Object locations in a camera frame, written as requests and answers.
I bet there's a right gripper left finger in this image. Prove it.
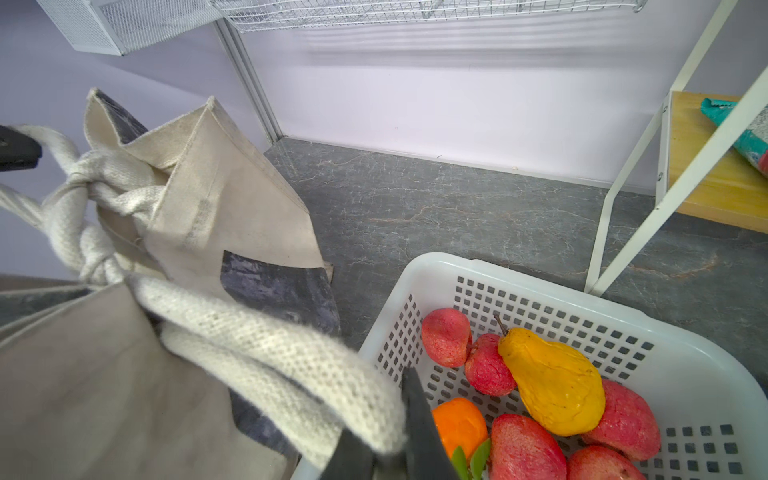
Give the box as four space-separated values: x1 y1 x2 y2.
319 429 375 480

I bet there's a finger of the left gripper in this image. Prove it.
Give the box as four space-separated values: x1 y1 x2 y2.
0 125 42 172

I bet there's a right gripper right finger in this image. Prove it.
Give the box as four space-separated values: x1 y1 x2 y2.
402 367 459 480

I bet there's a cream canvas grocery bag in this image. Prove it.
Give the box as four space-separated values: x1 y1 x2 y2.
1 90 407 479

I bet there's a teal snack bag lower shelf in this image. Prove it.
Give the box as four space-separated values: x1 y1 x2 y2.
700 97 768 178

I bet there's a small orange tangerine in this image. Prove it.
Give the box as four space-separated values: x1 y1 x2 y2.
432 397 488 460

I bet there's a leafy red twig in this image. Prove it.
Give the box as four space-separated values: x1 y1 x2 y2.
450 439 491 480

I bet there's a red apple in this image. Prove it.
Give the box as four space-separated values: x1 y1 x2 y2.
421 308 472 368
581 379 661 461
489 414 567 480
464 333 517 397

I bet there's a red apple back left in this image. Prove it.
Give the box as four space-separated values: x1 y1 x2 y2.
421 308 472 368

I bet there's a yellow pear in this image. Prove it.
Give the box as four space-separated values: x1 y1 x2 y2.
494 315 605 437

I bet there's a small white mesh basket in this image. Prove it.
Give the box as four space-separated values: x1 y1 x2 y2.
38 0 223 56

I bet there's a yellow lemon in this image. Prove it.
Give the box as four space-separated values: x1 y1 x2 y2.
567 445 645 480

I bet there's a red apple centre right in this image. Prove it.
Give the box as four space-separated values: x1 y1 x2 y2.
581 379 661 461

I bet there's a white plastic fruit basket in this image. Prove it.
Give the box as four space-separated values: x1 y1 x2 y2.
290 251 768 480

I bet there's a white wooden two-tier shelf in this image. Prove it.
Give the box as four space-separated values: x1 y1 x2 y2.
584 1 767 296

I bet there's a long white wire basket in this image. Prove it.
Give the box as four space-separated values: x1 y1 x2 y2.
211 0 646 32

